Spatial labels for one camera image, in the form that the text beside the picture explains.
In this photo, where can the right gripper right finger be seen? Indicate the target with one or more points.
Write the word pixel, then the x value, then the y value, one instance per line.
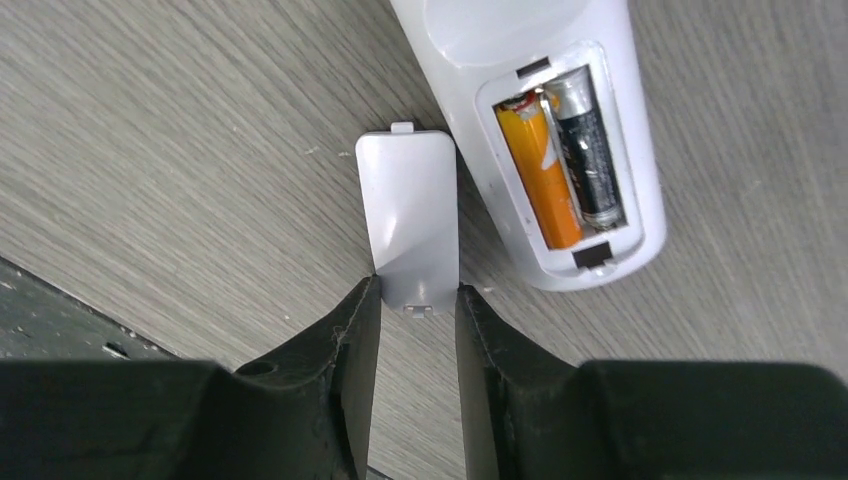
pixel 519 402

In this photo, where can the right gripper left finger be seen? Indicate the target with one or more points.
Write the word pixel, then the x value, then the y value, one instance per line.
pixel 310 400

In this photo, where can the white battery cover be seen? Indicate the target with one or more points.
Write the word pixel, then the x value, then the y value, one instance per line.
pixel 408 181

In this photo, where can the black AAA battery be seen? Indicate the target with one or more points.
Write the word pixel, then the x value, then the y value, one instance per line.
pixel 587 154

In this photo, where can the white remote control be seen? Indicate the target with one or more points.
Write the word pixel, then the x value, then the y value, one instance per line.
pixel 545 103

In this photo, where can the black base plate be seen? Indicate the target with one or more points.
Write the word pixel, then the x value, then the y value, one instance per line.
pixel 40 321

